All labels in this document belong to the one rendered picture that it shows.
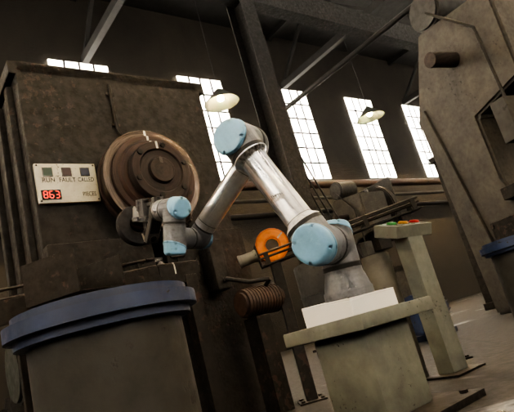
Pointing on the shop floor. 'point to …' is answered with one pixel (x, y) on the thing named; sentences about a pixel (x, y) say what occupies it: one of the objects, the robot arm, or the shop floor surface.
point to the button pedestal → (432, 320)
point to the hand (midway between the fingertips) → (136, 221)
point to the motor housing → (265, 343)
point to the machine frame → (51, 95)
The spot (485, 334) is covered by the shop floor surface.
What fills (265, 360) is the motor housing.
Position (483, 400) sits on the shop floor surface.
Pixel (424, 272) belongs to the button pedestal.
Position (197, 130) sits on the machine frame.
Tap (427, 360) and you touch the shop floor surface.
